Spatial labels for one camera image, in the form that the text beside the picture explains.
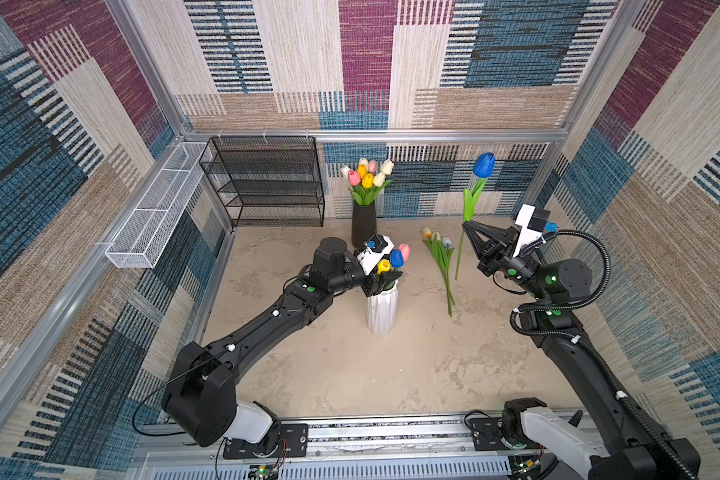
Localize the black cylindrical vase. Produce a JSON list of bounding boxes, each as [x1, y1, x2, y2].
[[351, 202, 377, 250]]

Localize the blue tulip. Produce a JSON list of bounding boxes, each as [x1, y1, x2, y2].
[[389, 249, 404, 269], [454, 151, 497, 282]]

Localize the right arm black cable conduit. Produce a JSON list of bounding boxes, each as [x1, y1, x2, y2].
[[508, 229, 700, 480]]

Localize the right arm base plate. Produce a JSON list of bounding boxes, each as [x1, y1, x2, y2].
[[465, 416, 541, 452]]

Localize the white wire mesh basket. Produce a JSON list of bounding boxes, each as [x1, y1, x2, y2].
[[105, 142, 206, 269]]

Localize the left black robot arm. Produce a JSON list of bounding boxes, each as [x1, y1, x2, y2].
[[160, 234, 402, 447]]

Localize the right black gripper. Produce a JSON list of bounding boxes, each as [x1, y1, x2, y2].
[[462, 219, 547, 301]]

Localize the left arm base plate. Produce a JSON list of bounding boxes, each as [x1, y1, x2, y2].
[[222, 423, 309, 460]]

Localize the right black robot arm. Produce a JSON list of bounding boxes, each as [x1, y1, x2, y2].
[[462, 221, 701, 479]]

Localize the black wire shelf rack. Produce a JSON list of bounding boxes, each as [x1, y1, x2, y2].
[[199, 136, 325, 227]]

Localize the cream white tulip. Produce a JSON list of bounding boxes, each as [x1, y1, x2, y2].
[[381, 160, 394, 176]]

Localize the white ribbed ceramic vase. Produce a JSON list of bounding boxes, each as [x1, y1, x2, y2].
[[366, 280, 398, 336]]

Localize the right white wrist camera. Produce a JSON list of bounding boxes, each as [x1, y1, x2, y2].
[[513, 204, 558, 257]]

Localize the aluminium rail with cable duct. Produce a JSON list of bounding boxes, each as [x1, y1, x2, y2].
[[125, 411, 578, 479]]

